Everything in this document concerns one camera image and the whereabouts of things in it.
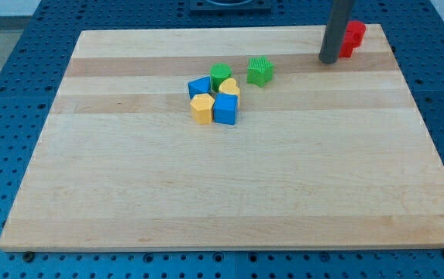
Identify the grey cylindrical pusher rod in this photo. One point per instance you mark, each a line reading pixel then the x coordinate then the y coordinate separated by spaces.
pixel 335 30

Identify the red circle block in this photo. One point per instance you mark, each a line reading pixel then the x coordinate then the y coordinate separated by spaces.
pixel 355 32

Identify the yellow heart block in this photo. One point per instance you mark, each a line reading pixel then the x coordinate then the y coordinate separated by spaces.
pixel 230 87

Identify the green circle block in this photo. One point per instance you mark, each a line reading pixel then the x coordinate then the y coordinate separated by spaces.
pixel 218 73

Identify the yellow hexagon block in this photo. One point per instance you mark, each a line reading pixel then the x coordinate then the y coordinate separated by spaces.
pixel 202 108

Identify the green star block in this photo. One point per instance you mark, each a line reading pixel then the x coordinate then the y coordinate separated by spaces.
pixel 259 71

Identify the wooden board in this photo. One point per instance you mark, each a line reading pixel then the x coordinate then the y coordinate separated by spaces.
pixel 323 157

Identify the blue cube block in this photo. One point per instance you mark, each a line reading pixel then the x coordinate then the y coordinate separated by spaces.
pixel 225 108

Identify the blue triangle block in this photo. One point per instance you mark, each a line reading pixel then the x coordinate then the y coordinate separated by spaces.
pixel 199 86

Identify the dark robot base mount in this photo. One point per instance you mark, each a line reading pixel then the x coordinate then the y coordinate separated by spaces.
pixel 204 6

